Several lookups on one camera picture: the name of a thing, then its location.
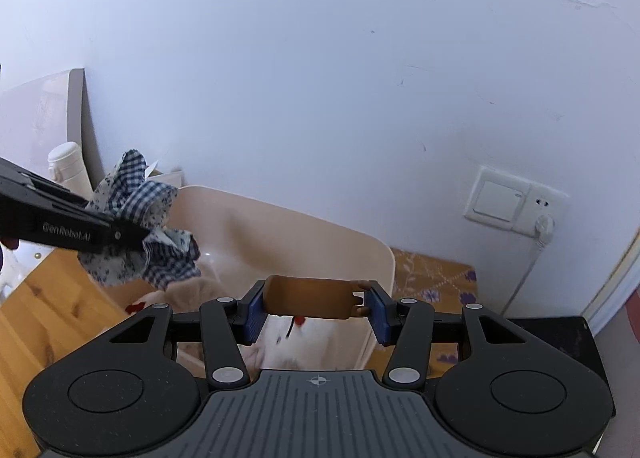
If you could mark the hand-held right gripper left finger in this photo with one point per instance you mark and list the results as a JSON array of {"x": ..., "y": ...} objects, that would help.
[{"x": 255, "y": 313}]

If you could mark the brown rectangular hair clip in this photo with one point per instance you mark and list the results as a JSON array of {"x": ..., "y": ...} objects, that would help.
[{"x": 310, "y": 295}]

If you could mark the white cat plush toy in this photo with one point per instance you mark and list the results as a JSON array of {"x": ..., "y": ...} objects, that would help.
[{"x": 305, "y": 345}]

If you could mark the wooden desk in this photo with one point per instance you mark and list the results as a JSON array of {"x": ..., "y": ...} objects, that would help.
[{"x": 50, "y": 318}]

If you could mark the white thermos bottle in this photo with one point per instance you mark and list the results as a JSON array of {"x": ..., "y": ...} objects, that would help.
[{"x": 70, "y": 165}]

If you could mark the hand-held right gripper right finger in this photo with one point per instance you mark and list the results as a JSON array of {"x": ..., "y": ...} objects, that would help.
[{"x": 380, "y": 315}]

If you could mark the pale purple headboard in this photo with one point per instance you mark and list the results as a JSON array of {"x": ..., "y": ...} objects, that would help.
[{"x": 45, "y": 113}]

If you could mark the olive cardboard tissue box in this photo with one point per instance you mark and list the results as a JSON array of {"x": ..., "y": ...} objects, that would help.
[{"x": 167, "y": 177}]

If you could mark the pink fuzzy sock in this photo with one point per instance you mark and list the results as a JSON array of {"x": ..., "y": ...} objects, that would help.
[{"x": 195, "y": 293}]

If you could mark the blue checked cloth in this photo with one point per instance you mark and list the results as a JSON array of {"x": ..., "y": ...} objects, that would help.
[{"x": 145, "y": 203}]

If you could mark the pink plastic storage bin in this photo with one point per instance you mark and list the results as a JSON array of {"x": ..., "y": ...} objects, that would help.
[{"x": 300, "y": 243}]

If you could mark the white wall switch socket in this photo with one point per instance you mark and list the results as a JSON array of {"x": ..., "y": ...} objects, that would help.
[{"x": 495, "y": 200}]

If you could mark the purple flower tablecloth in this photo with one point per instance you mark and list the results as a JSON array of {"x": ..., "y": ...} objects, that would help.
[{"x": 435, "y": 278}]

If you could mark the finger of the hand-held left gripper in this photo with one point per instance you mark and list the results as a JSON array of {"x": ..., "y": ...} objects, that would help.
[{"x": 45, "y": 188}]

